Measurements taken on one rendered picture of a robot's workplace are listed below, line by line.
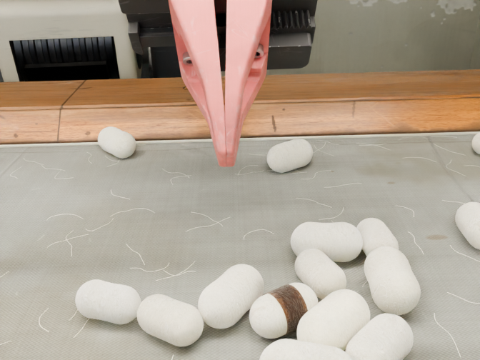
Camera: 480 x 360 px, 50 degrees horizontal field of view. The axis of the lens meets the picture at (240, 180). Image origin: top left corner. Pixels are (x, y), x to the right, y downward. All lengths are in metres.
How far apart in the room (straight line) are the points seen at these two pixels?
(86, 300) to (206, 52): 0.12
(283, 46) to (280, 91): 0.20
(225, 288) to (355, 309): 0.06
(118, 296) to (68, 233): 0.09
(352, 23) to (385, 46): 0.20
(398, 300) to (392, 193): 0.13
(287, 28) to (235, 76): 0.07
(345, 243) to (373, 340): 0.07
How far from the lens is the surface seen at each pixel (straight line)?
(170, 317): 0.22
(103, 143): 0.42
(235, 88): 0.23
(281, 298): 0.23
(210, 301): 0.23
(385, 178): 0.38
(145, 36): 0.30
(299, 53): 0.29
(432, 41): 2.61
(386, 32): 2.52
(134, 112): 0.46
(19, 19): 0.91
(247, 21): 0.24
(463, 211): 0.31
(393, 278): 0.24
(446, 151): 0.43
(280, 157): 0.36
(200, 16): 0.24
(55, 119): 0.47
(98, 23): 0.89
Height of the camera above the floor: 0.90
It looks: 26 degrees down
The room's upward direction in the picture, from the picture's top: 1 degrees counter-clockwise
